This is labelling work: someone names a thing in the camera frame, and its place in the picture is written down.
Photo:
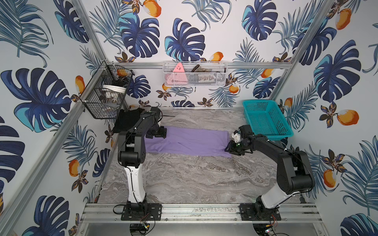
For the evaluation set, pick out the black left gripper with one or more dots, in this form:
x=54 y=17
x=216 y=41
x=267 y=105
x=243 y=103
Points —
x=159 y=132

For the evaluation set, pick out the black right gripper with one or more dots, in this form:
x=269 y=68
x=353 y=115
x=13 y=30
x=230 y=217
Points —
x=231 y=148

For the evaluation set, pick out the purple t-shirt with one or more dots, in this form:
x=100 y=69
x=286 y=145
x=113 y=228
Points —
x=193 y=142

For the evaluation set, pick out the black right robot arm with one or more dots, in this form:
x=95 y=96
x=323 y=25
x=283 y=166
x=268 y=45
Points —
x=293 y=175

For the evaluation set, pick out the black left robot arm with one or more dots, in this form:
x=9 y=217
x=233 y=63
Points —
x=133 y=128

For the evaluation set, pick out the folded black t-shirt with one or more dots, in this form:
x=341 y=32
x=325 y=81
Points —
x=127 y=119

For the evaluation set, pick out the teal plastic basket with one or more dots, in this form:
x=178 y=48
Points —
x=265 y=118

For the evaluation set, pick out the pink triangular item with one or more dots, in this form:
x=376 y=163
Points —
x=176 y=77

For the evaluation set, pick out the white bowl in basket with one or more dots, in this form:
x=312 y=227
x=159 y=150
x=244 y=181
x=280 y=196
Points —
x=115 y=88

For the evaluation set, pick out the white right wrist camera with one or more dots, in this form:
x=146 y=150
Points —
x=236 y=136

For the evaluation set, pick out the black wire basket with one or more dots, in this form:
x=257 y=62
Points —
x=104 y=104

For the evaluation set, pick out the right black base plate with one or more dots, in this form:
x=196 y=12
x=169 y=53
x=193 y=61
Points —
x=258 y=212

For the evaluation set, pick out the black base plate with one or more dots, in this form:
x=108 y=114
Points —
x=143 y=211
x=258 y=212

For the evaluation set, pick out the white wire wall basket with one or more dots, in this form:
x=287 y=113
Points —
x=202 y=76

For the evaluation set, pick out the aluminium frame bar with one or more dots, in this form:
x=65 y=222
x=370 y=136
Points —
x=230 y=65

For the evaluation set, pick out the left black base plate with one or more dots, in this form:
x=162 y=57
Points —
x=143 y=211

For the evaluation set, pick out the aluminium front rail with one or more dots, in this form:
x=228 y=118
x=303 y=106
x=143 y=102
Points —
x=201 y=213

